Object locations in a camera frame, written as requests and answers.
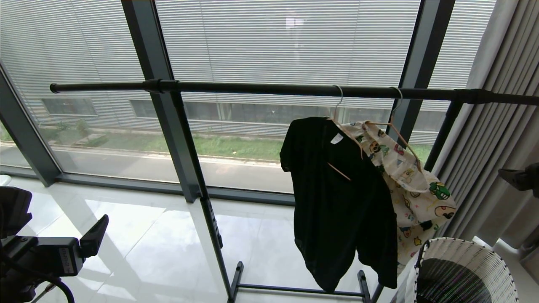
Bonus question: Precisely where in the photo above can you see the pink clothes hanger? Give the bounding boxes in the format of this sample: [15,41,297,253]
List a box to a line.
[326,85,365,181]
[366,87,422,172]

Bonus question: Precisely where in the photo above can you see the beige curtain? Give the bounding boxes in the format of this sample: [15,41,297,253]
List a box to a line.
[434,0,539,270]

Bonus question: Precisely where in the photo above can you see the window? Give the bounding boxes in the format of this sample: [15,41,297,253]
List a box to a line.
[0,0,497,207]

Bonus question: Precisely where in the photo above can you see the black clothes rack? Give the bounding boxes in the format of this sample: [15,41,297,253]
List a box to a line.
[50,79,539,303]

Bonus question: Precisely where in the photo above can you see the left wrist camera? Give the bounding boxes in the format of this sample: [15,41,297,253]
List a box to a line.
[0,186,33,238]

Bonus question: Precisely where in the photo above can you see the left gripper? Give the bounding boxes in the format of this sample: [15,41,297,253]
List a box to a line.
[0,215,109,279]

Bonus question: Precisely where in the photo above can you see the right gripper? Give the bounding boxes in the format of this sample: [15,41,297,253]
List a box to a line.
[498,163,539,191]

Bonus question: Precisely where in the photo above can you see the cream printed garment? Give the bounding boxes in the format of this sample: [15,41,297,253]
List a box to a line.
[341,121,456,274]

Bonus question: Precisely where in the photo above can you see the black garment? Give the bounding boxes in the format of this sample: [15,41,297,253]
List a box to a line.
[280,117,398,293]

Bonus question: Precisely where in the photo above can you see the white laundry basket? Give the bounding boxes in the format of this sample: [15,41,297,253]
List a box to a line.
[404,237,519,303]

